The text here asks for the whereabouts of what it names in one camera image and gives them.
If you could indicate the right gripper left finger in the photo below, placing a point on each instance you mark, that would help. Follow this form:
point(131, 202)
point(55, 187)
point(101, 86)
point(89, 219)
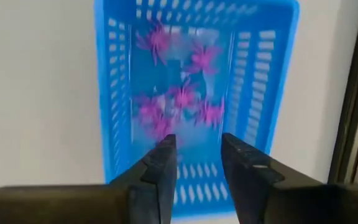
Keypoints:
point(154, 186)

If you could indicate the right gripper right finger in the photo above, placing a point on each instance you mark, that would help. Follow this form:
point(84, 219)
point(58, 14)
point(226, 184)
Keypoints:
point(250, 183)

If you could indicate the purple plastic spider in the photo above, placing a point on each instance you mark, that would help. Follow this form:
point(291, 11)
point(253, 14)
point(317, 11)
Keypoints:
point(152, 116)
point(183, 95)
point(204, 57)
point(211, 113)
point(155, 40)

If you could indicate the blue plastic basket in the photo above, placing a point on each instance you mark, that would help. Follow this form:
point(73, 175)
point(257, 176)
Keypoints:
point(259, 102)

